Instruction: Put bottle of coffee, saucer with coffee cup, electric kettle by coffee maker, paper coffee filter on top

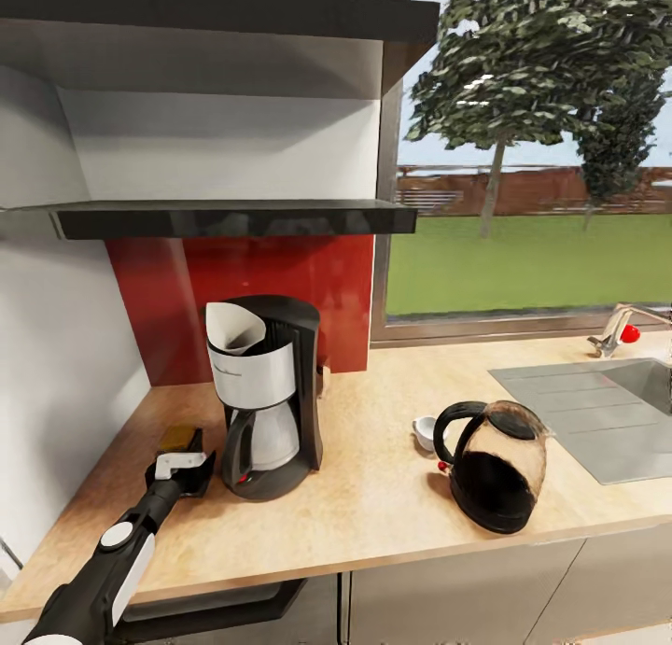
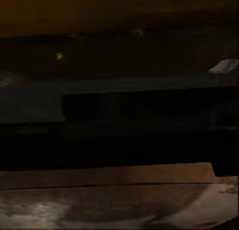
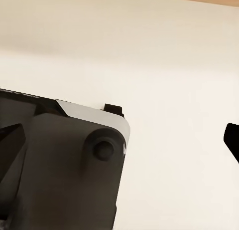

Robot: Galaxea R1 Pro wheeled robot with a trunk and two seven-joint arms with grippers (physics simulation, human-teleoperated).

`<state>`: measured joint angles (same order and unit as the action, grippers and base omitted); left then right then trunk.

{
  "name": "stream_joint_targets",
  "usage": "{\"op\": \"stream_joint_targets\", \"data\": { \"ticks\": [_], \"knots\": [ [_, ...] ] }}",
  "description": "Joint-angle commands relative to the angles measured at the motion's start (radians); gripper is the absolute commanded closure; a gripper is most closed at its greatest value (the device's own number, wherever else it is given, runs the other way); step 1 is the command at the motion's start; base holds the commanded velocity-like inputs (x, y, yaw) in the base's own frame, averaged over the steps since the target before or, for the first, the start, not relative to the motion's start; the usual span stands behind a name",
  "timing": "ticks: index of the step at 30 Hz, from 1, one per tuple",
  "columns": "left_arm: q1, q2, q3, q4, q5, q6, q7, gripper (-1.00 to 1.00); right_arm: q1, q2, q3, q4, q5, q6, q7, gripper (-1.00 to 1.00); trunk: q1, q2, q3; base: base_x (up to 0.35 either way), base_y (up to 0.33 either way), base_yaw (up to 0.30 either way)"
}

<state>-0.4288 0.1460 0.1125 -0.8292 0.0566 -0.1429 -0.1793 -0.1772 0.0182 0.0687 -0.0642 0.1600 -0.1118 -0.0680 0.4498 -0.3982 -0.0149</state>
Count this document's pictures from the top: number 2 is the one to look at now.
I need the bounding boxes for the bottle of coffee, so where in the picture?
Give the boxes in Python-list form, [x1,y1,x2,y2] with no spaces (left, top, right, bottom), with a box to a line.
[0,0,239,230]

